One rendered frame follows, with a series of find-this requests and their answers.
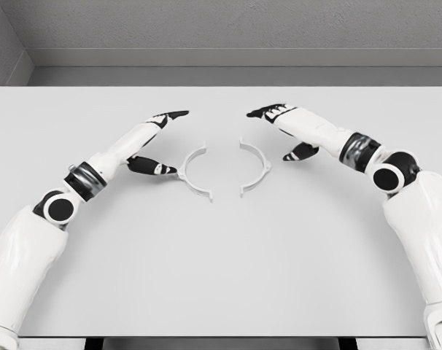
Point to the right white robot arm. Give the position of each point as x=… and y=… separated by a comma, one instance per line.
x=410, y=204

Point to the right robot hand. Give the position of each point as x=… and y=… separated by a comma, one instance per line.
x=301, y=120

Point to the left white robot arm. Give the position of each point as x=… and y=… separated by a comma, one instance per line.
x=42, y=233

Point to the white half pipe clamp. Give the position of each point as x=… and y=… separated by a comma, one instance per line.
x=256, y=168
x=192, y=171

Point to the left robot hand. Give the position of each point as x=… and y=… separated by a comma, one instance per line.
x=138, y=138

